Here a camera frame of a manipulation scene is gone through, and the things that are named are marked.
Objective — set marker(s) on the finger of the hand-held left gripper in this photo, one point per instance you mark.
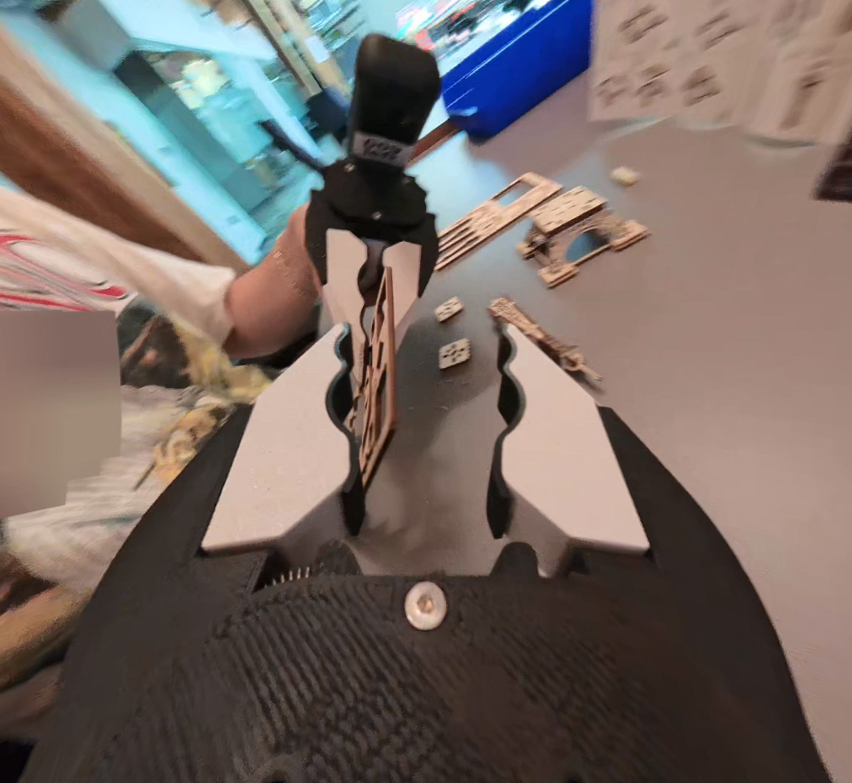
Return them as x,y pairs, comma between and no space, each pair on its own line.
406,277
343,270

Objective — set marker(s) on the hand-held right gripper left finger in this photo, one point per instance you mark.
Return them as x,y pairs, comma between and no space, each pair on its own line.
273,477

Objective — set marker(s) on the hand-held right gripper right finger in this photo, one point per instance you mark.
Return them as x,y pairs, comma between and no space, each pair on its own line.
572,477

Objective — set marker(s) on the toothed-edge square wooden plate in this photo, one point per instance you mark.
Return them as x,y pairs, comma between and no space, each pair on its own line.
456,355

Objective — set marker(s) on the wooden sheet with arch cutouts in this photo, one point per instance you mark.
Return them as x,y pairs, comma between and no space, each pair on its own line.
391,390

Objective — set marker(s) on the wooden tower model spire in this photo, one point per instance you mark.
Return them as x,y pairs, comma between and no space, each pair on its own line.
532,330

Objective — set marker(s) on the person's left forearm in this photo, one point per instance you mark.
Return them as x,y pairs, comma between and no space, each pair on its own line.
273,297

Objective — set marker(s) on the grey desk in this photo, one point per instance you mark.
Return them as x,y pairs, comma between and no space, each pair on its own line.
699,397

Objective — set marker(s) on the smooth-edged square wooden plate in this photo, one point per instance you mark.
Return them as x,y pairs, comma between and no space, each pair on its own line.
449,309

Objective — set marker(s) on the wooden sheet with square hole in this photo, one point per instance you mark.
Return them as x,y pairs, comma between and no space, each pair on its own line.
466,230

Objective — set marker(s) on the person's clothing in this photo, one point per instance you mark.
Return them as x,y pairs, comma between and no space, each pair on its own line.
166,277

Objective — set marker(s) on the wooden tower model base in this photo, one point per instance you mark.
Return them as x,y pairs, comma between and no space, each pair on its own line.
572,210

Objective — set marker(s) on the blue plastic container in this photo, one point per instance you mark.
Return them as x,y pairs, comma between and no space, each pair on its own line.
519,64

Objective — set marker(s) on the small white wax cylinder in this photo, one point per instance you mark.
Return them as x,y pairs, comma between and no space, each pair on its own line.
625,175

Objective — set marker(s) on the folded assembly leaflet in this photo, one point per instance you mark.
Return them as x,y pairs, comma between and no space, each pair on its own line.
699,30

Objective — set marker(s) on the purple tower model box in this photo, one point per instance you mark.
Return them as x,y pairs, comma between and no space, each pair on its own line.
837,170

